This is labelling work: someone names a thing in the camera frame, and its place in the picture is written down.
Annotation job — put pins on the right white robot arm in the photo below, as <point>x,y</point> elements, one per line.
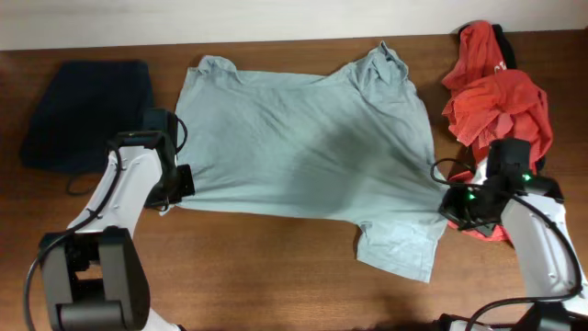
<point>531,210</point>

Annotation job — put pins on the red t-shirt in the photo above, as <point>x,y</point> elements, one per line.
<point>490,99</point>

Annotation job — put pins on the light blue t-shirt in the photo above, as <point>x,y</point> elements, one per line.
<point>355,146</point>

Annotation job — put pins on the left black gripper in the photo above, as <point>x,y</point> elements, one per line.
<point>186,188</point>

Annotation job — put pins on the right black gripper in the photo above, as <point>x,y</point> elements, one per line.
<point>448,207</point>

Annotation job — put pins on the folded navy blue garment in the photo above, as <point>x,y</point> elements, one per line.
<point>85,105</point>

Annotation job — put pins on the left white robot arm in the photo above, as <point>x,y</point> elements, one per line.
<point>91,272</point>

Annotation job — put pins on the black garment under red shirt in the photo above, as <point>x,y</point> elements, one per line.
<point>522,106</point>

